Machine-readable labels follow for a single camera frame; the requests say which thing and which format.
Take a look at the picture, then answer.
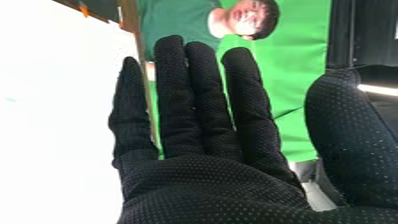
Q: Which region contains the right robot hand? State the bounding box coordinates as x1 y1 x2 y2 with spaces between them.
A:
107 34 398 224

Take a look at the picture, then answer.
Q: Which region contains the dark mat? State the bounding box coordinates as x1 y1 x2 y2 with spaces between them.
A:
54 0 125 24

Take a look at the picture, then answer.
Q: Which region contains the person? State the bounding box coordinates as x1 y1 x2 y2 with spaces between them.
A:
137 0 283 81

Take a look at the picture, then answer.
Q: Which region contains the white sheet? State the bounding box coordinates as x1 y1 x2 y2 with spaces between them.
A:
0 0 148 224

